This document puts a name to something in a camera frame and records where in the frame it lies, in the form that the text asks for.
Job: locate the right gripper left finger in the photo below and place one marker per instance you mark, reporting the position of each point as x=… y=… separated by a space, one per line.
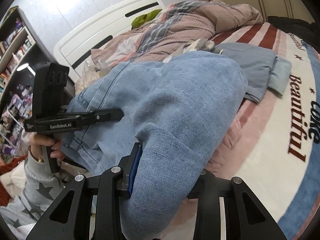
x=88 y=208

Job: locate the white bed headboard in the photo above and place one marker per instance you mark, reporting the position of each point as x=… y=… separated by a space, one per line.
x=75 y=48

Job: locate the camouflage patterned cloth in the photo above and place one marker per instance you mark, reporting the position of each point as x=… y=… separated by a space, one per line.
x=200 y=44

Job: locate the striped polka dot blanket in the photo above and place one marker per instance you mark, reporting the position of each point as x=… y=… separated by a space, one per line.
x=273 y=145

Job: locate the cluttered bookshelf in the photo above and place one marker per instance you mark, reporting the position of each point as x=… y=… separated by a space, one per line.
x=20 y=56

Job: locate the black clothing pile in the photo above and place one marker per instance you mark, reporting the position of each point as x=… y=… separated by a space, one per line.
x=308 y=32

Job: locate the light blue denim pants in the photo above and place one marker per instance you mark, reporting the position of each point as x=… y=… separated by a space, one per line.
x=179 y=111

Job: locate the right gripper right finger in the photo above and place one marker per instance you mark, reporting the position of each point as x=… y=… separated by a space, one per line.
x=228 y=209

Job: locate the folded grey blue garment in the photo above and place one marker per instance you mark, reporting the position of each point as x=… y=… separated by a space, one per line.
x=263 y=68

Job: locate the person left hand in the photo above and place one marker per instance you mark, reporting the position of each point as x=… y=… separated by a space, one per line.
x=39 y=144

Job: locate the pink striped duvet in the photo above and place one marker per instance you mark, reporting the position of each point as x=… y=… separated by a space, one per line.
x=174 y=26

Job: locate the grey star sleeve forearm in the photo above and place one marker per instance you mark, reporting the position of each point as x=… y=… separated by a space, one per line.
x=41 y=188

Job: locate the green pillow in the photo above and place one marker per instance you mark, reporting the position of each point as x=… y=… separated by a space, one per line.
x=140 y=20

